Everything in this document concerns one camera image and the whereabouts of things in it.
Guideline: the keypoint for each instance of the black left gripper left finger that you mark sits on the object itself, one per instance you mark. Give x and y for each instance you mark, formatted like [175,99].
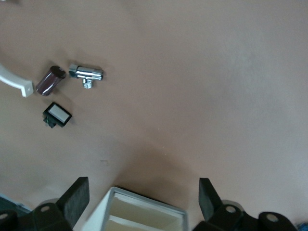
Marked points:
[74,202]

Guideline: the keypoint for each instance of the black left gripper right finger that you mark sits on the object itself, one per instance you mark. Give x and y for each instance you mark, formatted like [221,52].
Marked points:
[210,204]

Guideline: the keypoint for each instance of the white plastic bin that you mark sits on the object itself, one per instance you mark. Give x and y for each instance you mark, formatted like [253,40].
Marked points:
[144,211]

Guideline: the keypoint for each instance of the dark brown cylinder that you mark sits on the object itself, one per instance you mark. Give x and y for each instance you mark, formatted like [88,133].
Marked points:
[50,80]

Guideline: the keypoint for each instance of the chrome valve fitting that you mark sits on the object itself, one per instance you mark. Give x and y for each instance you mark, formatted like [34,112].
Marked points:
[86,73]

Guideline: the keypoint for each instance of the black rectangular white-faced switch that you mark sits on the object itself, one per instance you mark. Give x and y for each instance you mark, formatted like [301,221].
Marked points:
[59,114]

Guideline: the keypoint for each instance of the white curved plastic bracket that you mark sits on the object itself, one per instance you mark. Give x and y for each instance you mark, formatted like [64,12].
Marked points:
[16,83]

